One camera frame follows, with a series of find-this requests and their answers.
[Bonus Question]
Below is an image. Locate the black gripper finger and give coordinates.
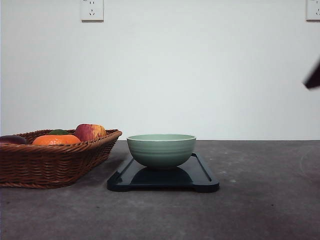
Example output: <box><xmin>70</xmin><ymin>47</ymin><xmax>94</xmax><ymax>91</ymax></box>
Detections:
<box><xmin>303</xmin><ymin>56</ymin><xmax>320</xmax><ymax>90</ymax></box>

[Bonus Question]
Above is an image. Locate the light green ribbed bowl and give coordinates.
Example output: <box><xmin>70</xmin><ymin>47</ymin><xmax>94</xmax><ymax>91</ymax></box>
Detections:
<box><xmin>127</xmin><ymin>134</ymin><xmax>196</xmax><ymax>169</ymax></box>

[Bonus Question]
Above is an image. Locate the brown wicker basket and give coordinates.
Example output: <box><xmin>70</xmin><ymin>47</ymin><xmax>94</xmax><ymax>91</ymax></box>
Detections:
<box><xmin>0</xmin><ymin>129</ymin><xmax>122</xmax><ymax>189</ymax></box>

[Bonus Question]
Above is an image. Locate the dark blue rectangular tray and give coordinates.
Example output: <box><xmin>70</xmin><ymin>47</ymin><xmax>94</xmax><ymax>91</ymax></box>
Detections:
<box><xmin>107</xmin><ymin>153</ymin><xmax>220</xmax><ymax>193</ymax></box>

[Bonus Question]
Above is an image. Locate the red yellow apple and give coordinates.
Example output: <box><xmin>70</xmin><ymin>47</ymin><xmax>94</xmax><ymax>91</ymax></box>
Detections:
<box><xmin>75</xmin><ymin>123</ymin><xmax>107</xmax><ymax>142</ymax></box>

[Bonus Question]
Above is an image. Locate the green avocado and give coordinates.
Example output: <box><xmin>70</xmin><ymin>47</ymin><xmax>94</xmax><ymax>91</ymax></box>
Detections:
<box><xmin>48</xmin><ymin>129</ymin><xmax>70</xmax><ymax>135</ymax></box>

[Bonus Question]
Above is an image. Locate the orange fruit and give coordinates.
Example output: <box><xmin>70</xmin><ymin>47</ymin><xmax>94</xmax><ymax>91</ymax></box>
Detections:
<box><xmin>32</xmin><ymin>134</ymin><xmax>81</xmax><ymax>146</ymax></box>

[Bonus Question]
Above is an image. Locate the dark purple fruit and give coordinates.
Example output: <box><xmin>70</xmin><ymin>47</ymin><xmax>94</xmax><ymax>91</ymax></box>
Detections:
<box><xmin>0</xmin><ymin>135</ymin><xmax>27</xmax><ymax>145</ymax></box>

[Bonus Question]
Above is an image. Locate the white wall socket right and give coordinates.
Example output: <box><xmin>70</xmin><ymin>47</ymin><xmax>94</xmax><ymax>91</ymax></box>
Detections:
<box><xmin>305</xmin><ymin>0</ymin><xmax>320</xmax><ymax>22</ymax></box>

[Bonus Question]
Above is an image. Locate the white wall socket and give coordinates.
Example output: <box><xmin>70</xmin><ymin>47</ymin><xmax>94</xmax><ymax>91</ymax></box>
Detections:
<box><xmin>305</xmin><ymin>0</ymin><xmax>320</xmax><ymax>22</ymax></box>
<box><xmin>80</xmin><ymin>0</ymin><xmax>105</xmax><ymax>24</ymax></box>

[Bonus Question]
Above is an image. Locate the white wall socket left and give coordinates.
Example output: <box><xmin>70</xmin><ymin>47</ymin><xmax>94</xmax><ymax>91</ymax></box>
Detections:
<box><xmin>80</xmin><ymin>0</ymin><xmax>105</xmax><ymax>24</ymax></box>

